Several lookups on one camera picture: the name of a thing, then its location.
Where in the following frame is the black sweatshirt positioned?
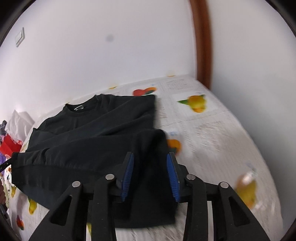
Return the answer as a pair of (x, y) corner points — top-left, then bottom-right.
(11, 94), (177, 228)

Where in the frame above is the person's left hand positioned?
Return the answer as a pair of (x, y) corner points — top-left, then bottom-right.
(0, 181), (6, 205)

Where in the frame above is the red paper gift bag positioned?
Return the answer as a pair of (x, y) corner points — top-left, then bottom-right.
(0, 135), (23, 158)

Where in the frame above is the plaid cloth in bag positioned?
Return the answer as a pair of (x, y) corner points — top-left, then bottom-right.
(0, 120), (7, 137)

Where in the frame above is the white plastic bag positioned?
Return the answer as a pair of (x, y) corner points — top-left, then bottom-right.
(5, 110), (35, 143)

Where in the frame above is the fruit print tablecloth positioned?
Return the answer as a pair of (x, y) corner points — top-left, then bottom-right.
(5, 76), (284, 240)

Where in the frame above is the white wall switch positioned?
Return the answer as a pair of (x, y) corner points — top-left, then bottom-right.
(15, 27), (25, 47)

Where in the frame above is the brown wooden door frame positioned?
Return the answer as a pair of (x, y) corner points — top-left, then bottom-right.
(189, 0), (212, 89)

